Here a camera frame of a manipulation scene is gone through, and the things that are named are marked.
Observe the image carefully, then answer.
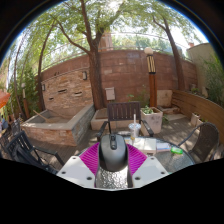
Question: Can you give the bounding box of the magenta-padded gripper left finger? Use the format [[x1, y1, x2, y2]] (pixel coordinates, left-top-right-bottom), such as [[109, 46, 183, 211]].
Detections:
[[56, 142, 101, 189]]

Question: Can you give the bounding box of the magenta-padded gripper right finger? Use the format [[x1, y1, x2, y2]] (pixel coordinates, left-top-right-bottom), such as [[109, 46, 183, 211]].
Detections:
[[127, 143, 170, 189]]

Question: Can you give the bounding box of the dark grey computer mouse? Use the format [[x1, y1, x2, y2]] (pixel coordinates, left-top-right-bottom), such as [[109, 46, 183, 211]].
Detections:
[[98, 133, 129, 173]]

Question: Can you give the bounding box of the large white book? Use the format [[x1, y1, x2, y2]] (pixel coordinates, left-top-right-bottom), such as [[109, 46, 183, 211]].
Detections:
[[128, 137, 158, 155]]

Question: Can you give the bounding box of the small white book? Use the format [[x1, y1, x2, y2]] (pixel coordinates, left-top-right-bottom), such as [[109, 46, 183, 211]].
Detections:
[[155, 141, 172, 153]]

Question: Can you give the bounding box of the small green bottle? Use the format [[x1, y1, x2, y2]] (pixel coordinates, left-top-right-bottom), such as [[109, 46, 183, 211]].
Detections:
[[170, 146, 184, 156]]

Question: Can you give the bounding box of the clear plastic cup with straw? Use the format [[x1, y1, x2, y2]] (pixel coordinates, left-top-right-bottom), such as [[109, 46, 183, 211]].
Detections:
[[128, 113, 142, 141]]

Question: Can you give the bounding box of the raised stone planter bed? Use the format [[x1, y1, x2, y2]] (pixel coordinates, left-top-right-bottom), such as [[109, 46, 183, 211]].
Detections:
[[20, 103, 96, 148]]

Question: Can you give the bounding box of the white planter box with plant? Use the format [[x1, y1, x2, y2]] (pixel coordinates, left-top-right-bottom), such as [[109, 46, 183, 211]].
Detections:
[[139, 105, 164, 136]]

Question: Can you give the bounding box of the beige stone bench block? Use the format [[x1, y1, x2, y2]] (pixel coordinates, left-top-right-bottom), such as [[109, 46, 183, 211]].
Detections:
[[90, 108, 111, 132]]

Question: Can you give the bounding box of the black slatted armchair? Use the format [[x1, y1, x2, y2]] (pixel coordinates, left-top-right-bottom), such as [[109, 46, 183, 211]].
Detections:
[[0, 129, 66, 176]]

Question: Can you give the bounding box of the dark wicker chair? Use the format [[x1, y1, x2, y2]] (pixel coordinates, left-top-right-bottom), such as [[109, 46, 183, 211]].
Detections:
[[178, 121, 221, 165]]

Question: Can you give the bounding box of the dark wooden slatted chair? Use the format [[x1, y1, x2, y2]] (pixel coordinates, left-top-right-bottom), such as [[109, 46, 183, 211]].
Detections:
[[95, 100, 155, 143]]

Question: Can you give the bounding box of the beige stone slab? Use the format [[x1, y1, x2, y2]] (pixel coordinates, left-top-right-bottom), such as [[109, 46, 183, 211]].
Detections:
[[156, 89, 174, 108]]

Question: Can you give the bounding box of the large tree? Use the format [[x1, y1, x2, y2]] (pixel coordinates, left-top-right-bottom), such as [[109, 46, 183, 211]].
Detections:
[[49, 0, 112, 111]]

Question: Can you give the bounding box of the slender tree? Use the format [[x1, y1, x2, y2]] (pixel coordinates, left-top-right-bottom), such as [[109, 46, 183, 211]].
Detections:
[[151, 13, 186, 92]]

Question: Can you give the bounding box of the beige wall box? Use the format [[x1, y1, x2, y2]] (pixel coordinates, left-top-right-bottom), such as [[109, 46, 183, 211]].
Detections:
[[104, 87, 116, 102]]

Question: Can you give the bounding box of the wooden garden lamp post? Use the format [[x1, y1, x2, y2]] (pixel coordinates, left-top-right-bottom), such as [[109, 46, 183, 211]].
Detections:
[[143, 46, 158, 108]]

